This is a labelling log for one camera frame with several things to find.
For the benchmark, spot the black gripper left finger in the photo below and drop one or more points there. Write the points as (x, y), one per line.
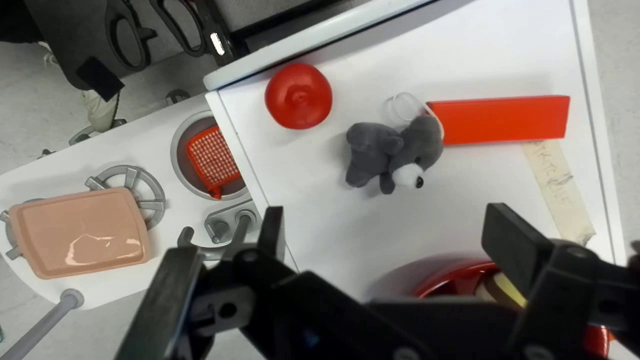
(271, 230)

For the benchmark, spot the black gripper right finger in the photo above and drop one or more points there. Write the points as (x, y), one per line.
(513, 243)

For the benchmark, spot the yellow sponge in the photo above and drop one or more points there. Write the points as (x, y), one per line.
(507, 290)

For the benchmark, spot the red bowl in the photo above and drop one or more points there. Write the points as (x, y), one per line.
(452, 277)

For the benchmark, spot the grey toy faucet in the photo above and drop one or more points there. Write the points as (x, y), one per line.
(220, 227)

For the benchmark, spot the beige tape strip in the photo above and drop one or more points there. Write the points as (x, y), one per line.
(561, 192)

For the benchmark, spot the orange mesh strainer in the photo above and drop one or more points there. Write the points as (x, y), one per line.
(213, 160)

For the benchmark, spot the orange-red rectangular block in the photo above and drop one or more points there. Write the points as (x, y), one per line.
(500, 121)

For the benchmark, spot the red round toy vegetable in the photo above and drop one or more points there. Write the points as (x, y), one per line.
(298, 97)

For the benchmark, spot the grey toy burner grate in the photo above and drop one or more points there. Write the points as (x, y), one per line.
(142, 183)

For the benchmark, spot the grey plush toy animal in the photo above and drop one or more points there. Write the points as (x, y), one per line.
(392, 150)

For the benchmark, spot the small grey round knob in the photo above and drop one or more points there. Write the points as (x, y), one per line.
(178, 97)

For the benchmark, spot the white tray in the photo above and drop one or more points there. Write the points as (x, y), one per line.
(467, 52)

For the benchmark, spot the black foam pad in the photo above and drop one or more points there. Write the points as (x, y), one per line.
(98, 76)

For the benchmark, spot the grey plastic rod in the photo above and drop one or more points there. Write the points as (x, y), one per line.
(47, 320)

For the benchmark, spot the black table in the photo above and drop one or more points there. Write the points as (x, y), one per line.
(72, 26)

